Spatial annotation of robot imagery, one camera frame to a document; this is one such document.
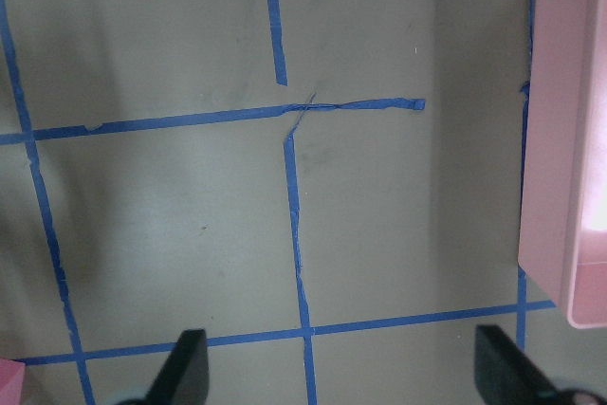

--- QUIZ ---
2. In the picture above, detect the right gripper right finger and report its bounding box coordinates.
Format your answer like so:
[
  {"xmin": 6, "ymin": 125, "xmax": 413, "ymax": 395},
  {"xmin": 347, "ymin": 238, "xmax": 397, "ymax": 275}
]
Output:
[{"xmin": 474, "ymin": 324, "xmax": 560, "ymax": 404}]

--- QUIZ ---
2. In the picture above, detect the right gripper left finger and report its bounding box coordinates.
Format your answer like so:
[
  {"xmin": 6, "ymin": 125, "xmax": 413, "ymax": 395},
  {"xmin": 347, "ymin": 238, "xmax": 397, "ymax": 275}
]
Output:
[{"xmin": 144, "ymin": 329, "xmax": 210, "ymax": 405}]

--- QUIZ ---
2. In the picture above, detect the pink foam cube middle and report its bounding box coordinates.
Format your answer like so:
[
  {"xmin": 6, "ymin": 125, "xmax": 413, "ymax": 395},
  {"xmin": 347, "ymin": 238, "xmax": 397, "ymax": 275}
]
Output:
[{"xmin": 0, "ymin": 359, "xmax": 26, "ymax": 405}]

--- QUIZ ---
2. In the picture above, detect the pink plastic bin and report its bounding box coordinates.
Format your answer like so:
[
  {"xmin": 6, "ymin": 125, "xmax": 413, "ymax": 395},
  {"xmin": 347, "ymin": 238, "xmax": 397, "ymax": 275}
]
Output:
[{"xmin": 518, "ymin": 0, "xmax": 606, "ymax": 329}]

